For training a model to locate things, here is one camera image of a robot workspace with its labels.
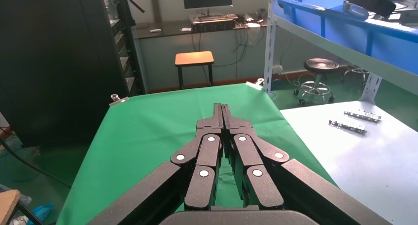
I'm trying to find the black equipment box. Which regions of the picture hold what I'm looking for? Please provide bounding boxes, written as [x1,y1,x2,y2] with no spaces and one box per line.
[191,19,236,33]

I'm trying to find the black equipment cabinet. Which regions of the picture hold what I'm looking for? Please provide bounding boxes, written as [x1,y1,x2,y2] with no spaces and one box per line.
[0,0,146,149]

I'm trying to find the black round swivel stool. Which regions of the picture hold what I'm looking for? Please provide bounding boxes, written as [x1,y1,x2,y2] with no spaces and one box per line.
[293,57,340,107]

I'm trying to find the blue plastic bin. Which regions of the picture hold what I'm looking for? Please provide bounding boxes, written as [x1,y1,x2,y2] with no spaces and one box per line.
[278,0,418,75]

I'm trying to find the orange wooden stool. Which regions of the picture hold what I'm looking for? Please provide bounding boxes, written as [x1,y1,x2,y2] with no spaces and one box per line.
[174,51,215,90]

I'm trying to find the black keyboard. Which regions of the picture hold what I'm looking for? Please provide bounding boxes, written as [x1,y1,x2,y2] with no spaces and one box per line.
[197,14,240,21]

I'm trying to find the white metal shelf rack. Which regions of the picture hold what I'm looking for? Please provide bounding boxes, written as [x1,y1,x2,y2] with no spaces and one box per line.
[263,0,418,225]

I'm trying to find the long grey metal part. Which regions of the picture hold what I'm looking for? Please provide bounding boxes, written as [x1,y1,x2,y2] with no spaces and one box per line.
[328,119,368,135]
[344,110,383,124]

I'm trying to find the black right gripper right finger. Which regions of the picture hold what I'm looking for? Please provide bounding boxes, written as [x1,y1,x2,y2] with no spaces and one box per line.
[223,104,392,225]

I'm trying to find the black hanging desk cables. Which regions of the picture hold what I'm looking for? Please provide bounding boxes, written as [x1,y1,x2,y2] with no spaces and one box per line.
[191,28,250,84]

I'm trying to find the chrome swivel chair base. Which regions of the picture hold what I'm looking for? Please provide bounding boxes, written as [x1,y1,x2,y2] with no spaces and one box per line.
[339,65,370,85]

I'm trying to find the black floor cable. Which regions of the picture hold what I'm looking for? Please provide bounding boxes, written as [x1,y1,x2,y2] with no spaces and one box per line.
[0,137,72,189]

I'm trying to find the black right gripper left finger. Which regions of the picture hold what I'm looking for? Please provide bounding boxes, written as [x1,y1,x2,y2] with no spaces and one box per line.
[86,103,224,225]

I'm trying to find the silver binder clip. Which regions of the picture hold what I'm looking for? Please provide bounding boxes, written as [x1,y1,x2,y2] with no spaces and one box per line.
[245,78,266,91]
[109,93,130,107]

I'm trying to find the blue plastic bag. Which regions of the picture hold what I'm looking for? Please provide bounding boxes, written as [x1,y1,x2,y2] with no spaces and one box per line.
[27,203,55,225]

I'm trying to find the light wooden board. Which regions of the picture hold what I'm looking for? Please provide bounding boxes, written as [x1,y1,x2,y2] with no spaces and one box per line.
[0,189,21,225]

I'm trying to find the green tablecloth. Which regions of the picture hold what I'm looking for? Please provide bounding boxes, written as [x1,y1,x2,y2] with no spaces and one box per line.
[55,83,338,225]

